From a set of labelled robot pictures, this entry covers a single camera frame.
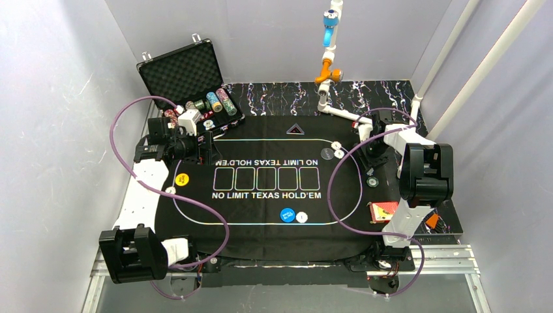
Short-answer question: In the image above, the black aluminium chip case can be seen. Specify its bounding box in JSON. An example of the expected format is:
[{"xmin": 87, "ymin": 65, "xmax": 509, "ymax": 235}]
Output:
[{"xmin": 136, "ymin": 38, "xmax": 245, "ymax": 136}]

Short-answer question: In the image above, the black poker table mat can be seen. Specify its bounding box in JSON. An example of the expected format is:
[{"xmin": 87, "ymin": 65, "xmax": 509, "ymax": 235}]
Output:
[{"xmin": 155, "ymin": 116, "xmax": 400, "ymax": 261}]

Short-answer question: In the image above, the clear dealer button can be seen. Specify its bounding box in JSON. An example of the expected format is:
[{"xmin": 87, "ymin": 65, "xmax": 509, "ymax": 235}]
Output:
[{"xmin": 320, "ymin": 147, "xmax": 335, "ymax": 160}]

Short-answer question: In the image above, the white blue poker chip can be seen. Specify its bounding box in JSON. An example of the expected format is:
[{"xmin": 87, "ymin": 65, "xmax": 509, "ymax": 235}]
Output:
[{"xmin": 334, "ymin": 149, "xmax": 345, "ymax": 159}]

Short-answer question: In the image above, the red playing card box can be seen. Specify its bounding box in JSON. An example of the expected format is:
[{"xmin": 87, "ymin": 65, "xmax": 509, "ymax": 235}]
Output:
[{"xmin": 367, "ymin": 201, "xmax": 398, "ymax": 224}]

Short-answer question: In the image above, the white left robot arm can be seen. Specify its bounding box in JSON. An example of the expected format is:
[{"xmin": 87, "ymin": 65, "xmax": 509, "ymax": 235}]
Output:
[{"xmin": 98, "ymin": 117, "xmax": 200, "ymax": 284}]

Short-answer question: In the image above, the yellow big blind button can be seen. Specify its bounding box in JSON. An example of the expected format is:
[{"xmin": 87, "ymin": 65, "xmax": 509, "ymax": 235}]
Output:
[{"xmin": 174, "ymin": 173, "xmax": 190, "ymax": 186}]

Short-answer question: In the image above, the orange black small tool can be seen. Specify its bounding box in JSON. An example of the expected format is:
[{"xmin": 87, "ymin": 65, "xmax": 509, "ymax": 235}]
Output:
[{"xmin": 424, "ymin": 213, "xmax": 443, "ymax": 233}]

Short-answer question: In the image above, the blue chip stack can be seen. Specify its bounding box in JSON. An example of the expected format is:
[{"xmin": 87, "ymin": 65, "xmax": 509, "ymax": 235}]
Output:
[{"xmin": 206, "ymin": 92, "xmax": 223, "ymax": 112}]

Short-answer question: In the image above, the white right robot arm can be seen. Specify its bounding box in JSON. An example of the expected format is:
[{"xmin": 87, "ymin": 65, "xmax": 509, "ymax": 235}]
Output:
[{"xmin": 357, "ymin": 108, "xmax": 454, "ymax": 248}]

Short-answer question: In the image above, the green poker chip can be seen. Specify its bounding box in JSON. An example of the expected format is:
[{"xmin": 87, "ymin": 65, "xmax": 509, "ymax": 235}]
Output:
[{"xmin": 366, "ymin": 176, "xmax": 379, "ymax": 188}]

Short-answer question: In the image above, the red poker chip stack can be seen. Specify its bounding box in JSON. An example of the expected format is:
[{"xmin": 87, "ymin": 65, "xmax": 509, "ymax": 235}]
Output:
[{"xmin": 163, "ymin": 110, "xmax": 178, "ymax": 128}]

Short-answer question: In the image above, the pink green chip stack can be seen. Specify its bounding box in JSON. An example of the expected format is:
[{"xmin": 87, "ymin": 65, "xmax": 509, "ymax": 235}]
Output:
[{"xmin": 215, "ymin": 88, "xmax": 237, "ymax": 116}]

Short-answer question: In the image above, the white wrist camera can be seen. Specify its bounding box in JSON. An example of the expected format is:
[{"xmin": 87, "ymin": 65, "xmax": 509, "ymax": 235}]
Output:
[
  {"xmin": 177, "ymin": 108, "xmax": 202, "ymax": 136},
  {"xmin": 357, "ymin": 123, "xmax": 373, "ymax": 142}
]

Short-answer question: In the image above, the white pvc pipe frame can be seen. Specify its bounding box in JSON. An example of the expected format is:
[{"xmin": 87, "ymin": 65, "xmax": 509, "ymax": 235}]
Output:
[{"xmin": 314, "ymin": 0, "xmax": 546, "ymax": 178}]

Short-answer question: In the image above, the blue small blind button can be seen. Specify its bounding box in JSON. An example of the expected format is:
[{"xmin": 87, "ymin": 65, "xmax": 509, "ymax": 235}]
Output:
[{"xmin": 280, "ymin": 207, "xmax": 296, "ymax": 223}]

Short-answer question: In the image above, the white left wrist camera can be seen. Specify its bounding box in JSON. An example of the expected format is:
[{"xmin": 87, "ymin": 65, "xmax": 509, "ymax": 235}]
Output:
[{"xmin": 177, "ymin": 108, "xmax": 202, "ymax": 136}]

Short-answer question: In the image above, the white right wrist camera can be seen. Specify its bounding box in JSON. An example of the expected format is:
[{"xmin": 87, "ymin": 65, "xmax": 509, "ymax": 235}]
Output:
[{"xmin": 357, "ymin": 123, "xmax": 373, "ymax": 142}]

